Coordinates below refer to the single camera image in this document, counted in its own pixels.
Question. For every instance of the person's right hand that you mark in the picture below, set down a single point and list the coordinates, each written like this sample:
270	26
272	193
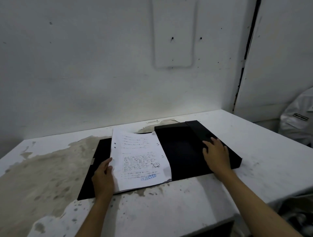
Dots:
217	158

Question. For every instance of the person's left hand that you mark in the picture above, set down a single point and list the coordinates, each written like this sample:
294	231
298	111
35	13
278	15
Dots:
102	182

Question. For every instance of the person's left thumb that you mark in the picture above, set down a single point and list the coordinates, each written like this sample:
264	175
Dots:
110	172

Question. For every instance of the person's right middle finger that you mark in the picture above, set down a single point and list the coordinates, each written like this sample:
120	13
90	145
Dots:
214	141

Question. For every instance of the person's right thumb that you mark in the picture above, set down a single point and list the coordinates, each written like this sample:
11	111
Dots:
205	153

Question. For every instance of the black box file folder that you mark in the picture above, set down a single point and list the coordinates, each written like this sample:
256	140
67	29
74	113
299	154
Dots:
183	151

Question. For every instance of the stack of printed white papers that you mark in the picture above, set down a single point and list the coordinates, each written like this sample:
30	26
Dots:
139	158

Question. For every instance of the person's left forearm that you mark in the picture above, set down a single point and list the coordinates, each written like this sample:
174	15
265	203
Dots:
94	217

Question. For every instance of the person's right forearm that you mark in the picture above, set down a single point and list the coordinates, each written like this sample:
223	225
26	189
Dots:
251	205

